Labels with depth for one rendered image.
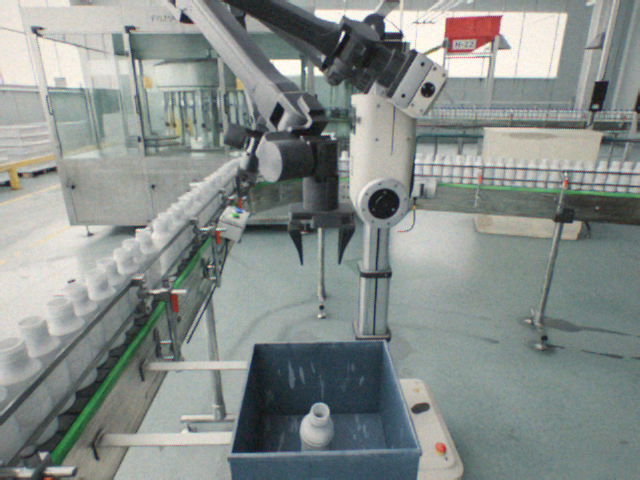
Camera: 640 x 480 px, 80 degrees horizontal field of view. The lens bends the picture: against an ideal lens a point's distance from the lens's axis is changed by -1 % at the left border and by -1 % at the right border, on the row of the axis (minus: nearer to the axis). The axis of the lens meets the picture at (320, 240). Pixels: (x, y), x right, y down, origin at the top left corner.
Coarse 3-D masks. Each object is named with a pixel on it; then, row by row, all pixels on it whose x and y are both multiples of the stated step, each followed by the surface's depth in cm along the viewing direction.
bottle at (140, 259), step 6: (126, 240) 93; (132, 240) 94; (138, 240) 93; (126, 246) 91; (132, 246) 91; (138, 246) 92; (138, 252) 93; (138, 258) 92; (144, 258) 93; (138, 264) 92; (144, 264) 93; (150, 282) 96; (150, 288) 96; (150, 300) 97
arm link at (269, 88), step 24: (192, 0) 68; (216, 0) 69; (216, 24) 65; (240, 24) 68; (216, 48) 67; (240, 48) 64; (240, 72) 65; (264, 72) 63; (264, 96) 63; (288, 96) 60; (288, 120) 60
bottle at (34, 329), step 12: (24, 324) 59; (36, 324) 58; (24, 336) 58; (36, 336) 58; (48, 336) 60; (36, 348) 58; (48, 348) 59; (60, 348) 61; (48, 360) 59; (60, 372) 61; (48, 384) 60; (60, 384) 61; (60, 396) 61; (72, 396) 64
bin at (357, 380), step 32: (256, 352) 91; (288, 352) 91; (320, 352) 91; (352, 352) 92; (384, 352) 90; (256, 384) 92; (288, 384) 94; (320, 384) 94; (352, 384) 95; (384, 384) 90; (256, 416) 91; (288, 416) 97; (352, 416) 97; (384, 416) 91; (96, 448) 65; (160, 448) 93; (256, 448) 88; (288, 448) 88; (352, 448) 88; (384, 448) 88; (416, 448) 63
